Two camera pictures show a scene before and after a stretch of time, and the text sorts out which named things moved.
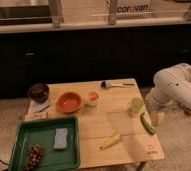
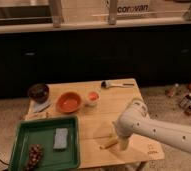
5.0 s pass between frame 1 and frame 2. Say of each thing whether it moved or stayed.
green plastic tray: stayed
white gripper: moved
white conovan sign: stayed
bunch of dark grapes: stayed
